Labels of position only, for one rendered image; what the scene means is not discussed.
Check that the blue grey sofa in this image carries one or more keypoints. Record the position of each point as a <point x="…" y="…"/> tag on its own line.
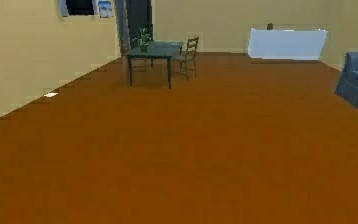
<point x="355" y="81"/>

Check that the white low cabinet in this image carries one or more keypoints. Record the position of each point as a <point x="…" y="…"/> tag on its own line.
<point x="285" y="44"/>

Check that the green potted house plant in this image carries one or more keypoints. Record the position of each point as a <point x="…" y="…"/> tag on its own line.
<point x="143" y="40"/>

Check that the dark green dining table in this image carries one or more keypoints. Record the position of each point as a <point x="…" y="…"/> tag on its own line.
<point x="153" y="52"/>

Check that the dark open doorway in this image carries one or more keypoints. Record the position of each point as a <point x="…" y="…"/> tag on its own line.
<point x="138" y="18"/>

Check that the blue framed wall picture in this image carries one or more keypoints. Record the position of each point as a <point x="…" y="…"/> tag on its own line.
<point x="105" y="8"/>

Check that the brown wooden slatted chair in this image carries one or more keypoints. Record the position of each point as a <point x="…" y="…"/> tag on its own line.
<point x="188" y="56"/>
<point x="137" y="64"/>

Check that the dark window with pale frame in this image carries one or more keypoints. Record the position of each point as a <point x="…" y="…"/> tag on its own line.
<point x="79" y="7"/>

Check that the small dark round object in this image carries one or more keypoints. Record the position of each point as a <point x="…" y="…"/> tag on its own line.
<point x="270" y="26"/>

